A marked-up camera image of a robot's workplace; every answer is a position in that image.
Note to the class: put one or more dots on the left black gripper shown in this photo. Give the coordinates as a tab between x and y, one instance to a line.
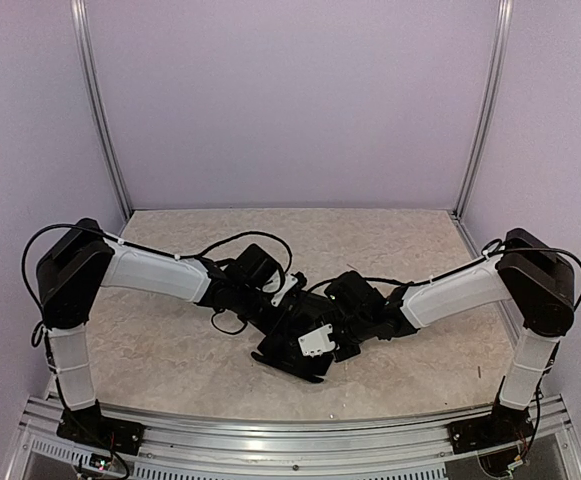
273	326

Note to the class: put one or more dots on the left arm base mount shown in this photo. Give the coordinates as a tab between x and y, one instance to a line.
90	427

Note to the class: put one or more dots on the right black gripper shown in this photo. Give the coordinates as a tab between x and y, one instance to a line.
348	355

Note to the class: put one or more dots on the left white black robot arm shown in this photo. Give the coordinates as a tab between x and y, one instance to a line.
69	276

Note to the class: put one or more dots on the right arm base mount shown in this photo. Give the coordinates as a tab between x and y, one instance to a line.
500	426

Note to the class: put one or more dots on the vertical aluminium post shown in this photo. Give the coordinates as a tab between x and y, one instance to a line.
85	49
487	107

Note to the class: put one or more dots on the small circuit board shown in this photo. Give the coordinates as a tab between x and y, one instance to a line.
97	463

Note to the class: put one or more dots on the right vertical aluminium post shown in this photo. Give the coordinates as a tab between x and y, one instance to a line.
487	107

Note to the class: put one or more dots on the left vertical aluminium post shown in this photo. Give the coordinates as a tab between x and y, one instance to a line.
85	49

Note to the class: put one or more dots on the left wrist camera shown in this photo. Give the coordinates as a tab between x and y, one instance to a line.
279	288

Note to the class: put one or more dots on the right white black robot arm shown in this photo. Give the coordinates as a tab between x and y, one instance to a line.
537	278

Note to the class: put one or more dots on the front aluminium frame rail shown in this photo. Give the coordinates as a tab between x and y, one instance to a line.
187	447

